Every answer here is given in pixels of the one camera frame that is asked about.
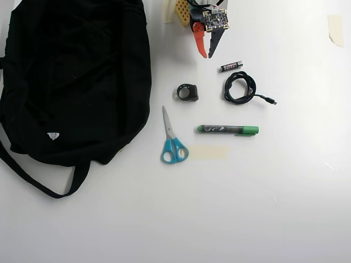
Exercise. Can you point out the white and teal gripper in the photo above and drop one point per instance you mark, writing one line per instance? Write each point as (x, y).
(199, 38)

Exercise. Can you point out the green marker pen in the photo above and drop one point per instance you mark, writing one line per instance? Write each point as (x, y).
(219, 130)

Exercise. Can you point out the black fabric bag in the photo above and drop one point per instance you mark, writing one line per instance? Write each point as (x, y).
(76, 82)

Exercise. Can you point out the black aaa battery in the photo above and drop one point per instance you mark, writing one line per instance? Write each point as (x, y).
(230, 66)

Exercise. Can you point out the yellow perforated plastic part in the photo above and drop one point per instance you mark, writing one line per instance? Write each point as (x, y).
(182, 12)

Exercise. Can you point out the folded masking tape strip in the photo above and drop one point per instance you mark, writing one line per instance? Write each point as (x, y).
(167, 12)

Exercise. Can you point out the wide masking tape strip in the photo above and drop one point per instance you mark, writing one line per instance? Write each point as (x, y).
(208, 153)

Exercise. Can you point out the torn masking tape strip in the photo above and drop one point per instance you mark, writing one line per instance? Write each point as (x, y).
(336, 27)

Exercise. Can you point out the bare camera circuit board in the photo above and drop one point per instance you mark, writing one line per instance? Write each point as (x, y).
(216, 19)

